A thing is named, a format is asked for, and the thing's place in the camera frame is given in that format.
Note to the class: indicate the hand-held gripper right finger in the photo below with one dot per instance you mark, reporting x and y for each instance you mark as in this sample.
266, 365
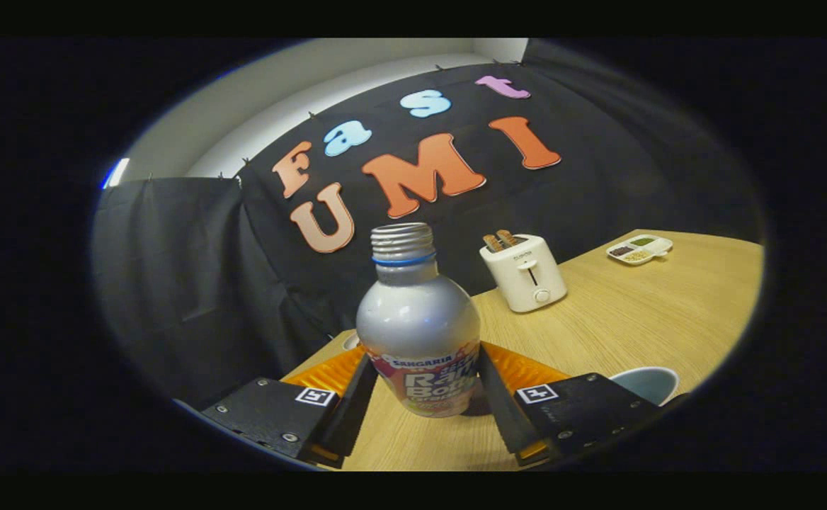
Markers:
502, 411

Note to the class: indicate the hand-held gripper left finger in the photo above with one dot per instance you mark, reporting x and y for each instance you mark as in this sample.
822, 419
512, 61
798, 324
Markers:
353, 411

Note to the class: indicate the silver juice bottle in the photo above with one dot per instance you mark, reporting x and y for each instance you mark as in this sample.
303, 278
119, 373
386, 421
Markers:
417, 319

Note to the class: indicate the white cup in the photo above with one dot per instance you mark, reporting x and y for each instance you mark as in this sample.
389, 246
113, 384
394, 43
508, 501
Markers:
647, 382

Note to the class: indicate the white plate with food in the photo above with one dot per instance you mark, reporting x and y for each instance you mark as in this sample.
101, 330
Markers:
351, 341

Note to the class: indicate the white toaster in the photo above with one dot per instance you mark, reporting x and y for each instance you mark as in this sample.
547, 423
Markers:
525, 275

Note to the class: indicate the wooden table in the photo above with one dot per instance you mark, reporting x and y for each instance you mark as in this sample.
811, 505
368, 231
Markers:
633, 319

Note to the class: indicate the brown toast slice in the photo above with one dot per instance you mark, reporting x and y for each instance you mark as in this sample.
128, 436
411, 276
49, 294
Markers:
493, 242
507, 237

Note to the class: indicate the black backdrop cloth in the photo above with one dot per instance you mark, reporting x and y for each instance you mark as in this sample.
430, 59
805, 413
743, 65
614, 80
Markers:
208, 283

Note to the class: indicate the white divided snack tray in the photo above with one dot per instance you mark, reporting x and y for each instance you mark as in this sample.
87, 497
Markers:
640, 249

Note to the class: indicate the ceiling light panel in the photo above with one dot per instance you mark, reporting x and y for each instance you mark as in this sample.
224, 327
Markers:
117, 172

